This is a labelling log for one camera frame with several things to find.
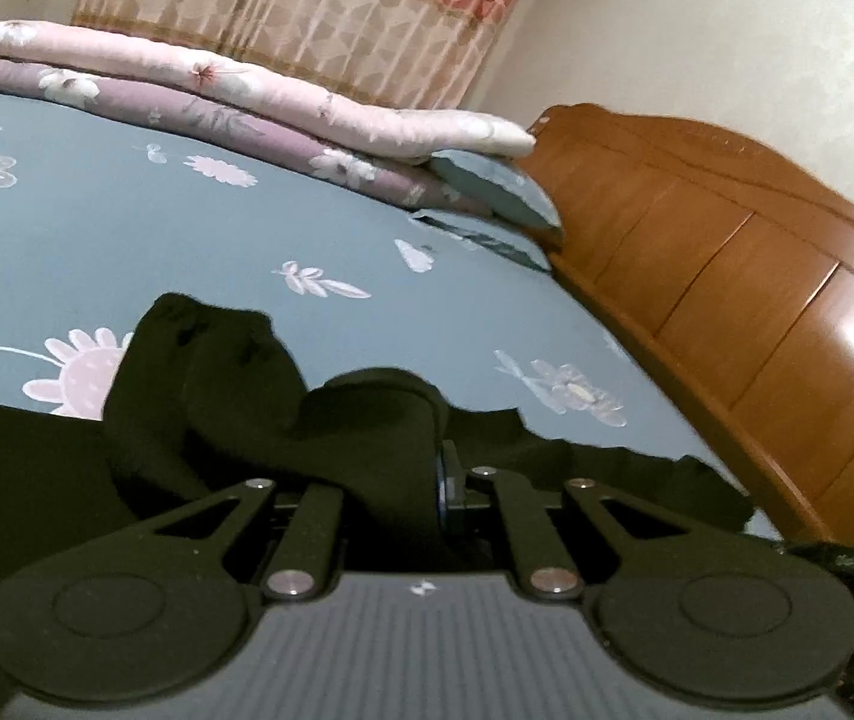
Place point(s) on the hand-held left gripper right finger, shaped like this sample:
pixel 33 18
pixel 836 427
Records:
pixel 443 493

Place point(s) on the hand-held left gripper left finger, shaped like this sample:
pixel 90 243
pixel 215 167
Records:
pixel 311 532

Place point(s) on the black pants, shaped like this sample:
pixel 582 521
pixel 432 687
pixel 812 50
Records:
pixel 209 405

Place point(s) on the flat blue pillow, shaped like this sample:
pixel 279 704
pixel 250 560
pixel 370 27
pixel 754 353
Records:
pixel 494 240

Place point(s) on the thick blue pillow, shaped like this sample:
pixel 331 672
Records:
pixel 502 184

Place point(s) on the wooden headboard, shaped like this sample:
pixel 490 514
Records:
pixel 734 277

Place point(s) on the purple floral quilt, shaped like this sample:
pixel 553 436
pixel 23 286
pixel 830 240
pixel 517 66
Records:
pixel 172 101

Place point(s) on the pink patterned curtain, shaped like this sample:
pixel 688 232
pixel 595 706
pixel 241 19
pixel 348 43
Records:
pixel 322 15

